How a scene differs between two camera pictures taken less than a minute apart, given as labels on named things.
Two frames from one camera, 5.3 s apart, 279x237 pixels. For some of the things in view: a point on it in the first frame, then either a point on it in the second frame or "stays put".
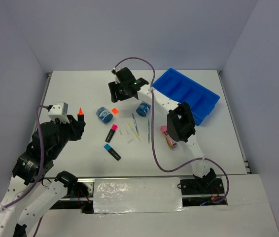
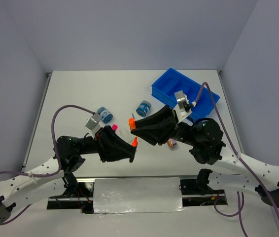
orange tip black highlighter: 80,115 to 134,142
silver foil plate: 137,195 stays put
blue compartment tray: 180,88 stays put
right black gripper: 114,87 to 145,128
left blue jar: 103,114 stays put
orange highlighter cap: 115,110 to 132,124
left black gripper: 77,127 to 110,147
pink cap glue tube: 171,142 stays put
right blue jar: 143,108 stays put
